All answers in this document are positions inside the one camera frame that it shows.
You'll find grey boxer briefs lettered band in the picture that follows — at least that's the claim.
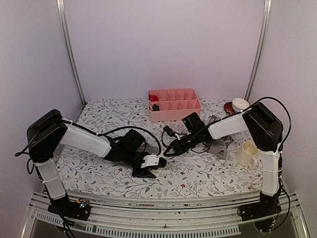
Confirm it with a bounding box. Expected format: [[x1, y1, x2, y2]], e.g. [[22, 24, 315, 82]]
[[205, 114, 235, 159]]

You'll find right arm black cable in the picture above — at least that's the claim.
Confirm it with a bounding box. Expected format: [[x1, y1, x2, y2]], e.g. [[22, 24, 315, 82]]
[[161, 96, 293, 154]]

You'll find red rolled cloth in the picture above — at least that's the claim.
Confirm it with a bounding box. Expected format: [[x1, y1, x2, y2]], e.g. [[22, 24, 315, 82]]
[[149, 94, 159, 102]]

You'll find white small bowl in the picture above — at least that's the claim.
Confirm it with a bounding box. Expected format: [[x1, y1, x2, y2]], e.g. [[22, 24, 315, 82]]
[[232, 98, 250, 112]]

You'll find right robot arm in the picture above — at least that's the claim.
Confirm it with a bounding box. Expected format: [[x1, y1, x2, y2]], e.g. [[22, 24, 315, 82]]
[[163, 102, 283, 216]]

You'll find red patterned saucer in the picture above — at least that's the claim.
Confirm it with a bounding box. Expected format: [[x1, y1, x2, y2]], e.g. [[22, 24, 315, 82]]
[[224, 102, 235, 115]]

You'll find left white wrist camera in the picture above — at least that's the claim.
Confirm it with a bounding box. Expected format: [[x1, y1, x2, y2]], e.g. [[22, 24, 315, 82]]
[[140, 154, 166, 168]]

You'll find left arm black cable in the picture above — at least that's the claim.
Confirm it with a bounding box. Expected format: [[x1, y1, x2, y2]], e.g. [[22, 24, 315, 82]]
[[14, 121, 162, 176]]

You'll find aluminium frame post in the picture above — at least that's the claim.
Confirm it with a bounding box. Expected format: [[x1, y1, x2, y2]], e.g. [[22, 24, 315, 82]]
[[56, 0, 87, 106], [244, 0, 272, 101]]

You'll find pink divided organizer box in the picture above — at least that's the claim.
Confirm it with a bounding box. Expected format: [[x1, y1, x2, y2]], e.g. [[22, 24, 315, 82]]
[[148, 88, 202, 121]]

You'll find dark rolled cloth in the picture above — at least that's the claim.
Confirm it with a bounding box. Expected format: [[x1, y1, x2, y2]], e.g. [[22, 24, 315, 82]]
[[152, 104, 160, 111]]

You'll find cream ceramic mug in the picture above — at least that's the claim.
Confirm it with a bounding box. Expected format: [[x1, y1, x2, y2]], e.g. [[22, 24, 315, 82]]
[[236, 141, 260, 170]]

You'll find right aluminium frame post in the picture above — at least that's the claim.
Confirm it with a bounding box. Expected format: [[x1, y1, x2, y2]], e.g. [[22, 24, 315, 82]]
[[244, 0, 272, 101]]

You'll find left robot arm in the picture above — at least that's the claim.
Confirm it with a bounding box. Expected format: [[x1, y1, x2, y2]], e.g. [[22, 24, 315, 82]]
[[27, 110, 161, 215]]

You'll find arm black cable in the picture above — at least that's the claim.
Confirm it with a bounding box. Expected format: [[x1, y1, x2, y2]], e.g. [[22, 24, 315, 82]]
[[14, 121, 162, 176], [161, 96, 293, 154]]

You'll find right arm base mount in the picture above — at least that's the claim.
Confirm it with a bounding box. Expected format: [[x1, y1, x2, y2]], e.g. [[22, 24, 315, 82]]
[[237, 192, 282, 221]]

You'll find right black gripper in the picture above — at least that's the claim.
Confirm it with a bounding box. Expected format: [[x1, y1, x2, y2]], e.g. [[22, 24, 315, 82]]
[[164, 130, 200, 156]]

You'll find grey underwear cream waistband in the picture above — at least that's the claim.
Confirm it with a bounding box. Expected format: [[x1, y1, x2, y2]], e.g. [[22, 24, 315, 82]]
[[138, 143, 163, 178]]

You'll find floral table cloth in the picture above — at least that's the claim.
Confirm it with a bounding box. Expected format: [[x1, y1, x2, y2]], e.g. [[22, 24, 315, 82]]
[[47, 98, 283, 199]]

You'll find left aluminium frame post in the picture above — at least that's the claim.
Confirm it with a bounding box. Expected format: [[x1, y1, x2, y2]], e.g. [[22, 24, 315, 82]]
[[56, 0, 87, 106]]

